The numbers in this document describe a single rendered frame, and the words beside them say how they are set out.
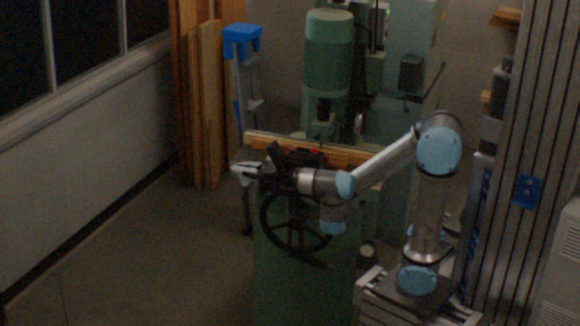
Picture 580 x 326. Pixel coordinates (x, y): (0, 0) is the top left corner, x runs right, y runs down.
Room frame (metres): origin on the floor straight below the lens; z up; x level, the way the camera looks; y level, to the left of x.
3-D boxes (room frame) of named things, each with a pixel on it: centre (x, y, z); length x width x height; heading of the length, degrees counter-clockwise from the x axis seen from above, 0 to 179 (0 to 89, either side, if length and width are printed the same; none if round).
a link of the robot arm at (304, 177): (1.73, -0.03, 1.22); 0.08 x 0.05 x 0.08; 166
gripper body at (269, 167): (1.74, 0.05, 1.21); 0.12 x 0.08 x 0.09; 76
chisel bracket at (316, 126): (2.49, -0.09, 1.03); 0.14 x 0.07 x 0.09; 167
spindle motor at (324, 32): (2.47, -0.09, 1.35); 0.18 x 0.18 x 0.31
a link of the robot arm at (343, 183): (1.71, -0.10, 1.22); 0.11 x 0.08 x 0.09; 76
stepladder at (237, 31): (3.32, 0.27, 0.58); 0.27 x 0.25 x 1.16; 69
